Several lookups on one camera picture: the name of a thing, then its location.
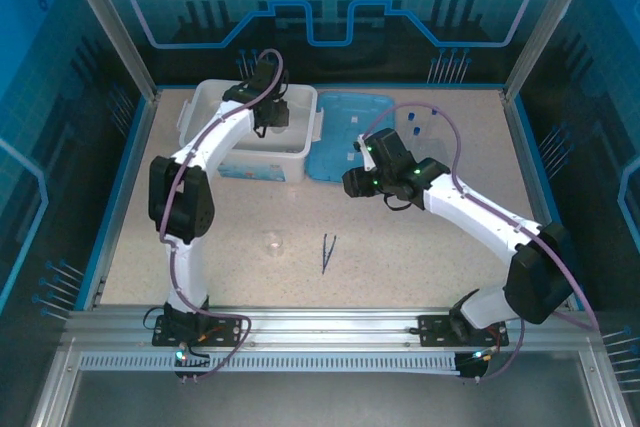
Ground white plastic storage box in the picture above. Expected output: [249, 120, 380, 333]
[177, 77, 321, 184]

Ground blue plastic box lid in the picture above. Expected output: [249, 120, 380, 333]
[304, 90, 396, 183]

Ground dark blue tweezers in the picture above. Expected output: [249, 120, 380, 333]
[320, 232, 337, 276]

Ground small green-lit electronics module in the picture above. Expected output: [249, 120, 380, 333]
[457, 346, 501, 379]
[173, 346, 211, 369]

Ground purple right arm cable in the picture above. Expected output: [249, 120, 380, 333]
[364, 104, 601, 383]

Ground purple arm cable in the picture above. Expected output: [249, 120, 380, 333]
[158, 49, 285, 383]
[364, 104, 601, 383]

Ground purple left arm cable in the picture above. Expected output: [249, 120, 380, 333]
[158, 49, 285, 383]

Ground aluminium mounting rail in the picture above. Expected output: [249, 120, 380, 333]
[62, 305, 599, 351]

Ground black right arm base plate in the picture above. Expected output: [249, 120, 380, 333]
[417, 314, 511, 348]

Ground aluminium frame post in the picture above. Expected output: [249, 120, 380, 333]
[54, 0, 161, 103]
[501, 0, 606, 103]

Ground white slotted cable duct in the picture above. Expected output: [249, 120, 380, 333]
[78, 351, 464, 374]

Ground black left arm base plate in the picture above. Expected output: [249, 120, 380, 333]
[152, 314, 245, 348]

